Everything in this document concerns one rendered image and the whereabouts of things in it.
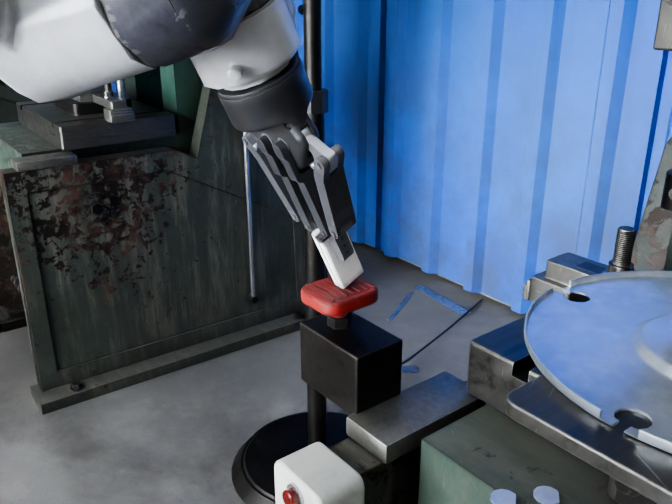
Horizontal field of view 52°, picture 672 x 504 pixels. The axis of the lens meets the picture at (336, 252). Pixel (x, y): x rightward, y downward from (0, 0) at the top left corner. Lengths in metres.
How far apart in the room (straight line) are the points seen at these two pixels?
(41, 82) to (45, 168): 1.30
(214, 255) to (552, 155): 1.04
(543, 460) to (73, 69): 0.49
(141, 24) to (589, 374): 0.37
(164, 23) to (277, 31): 0.13
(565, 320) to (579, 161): 1.55
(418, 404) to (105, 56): 0.44
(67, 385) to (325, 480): 1.43
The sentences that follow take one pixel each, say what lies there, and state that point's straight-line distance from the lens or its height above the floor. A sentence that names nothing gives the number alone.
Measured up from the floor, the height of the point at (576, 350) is 0.78.
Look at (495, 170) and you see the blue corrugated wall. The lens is 2.31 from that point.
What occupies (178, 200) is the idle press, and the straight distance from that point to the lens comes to 1.94.
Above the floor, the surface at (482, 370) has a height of 0.68.
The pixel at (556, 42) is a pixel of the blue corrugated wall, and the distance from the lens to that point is 2.12.
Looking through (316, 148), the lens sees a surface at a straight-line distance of 0.58.
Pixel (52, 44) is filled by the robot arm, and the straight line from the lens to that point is 0.48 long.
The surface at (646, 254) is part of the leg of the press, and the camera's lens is 1.00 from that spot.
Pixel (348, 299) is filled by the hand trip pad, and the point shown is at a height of 0.75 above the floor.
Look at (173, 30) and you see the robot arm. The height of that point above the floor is 1.01.
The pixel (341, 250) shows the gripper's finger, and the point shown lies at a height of 0.80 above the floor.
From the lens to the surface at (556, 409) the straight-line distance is 0.48.
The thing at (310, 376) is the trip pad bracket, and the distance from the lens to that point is 0.74.
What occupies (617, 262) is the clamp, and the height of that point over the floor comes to 0.77.
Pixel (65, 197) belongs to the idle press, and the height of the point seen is 0.54.
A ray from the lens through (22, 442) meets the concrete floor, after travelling 1.88.
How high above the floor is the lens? 1.04
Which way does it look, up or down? 22 degrees down
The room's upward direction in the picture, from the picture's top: straight up
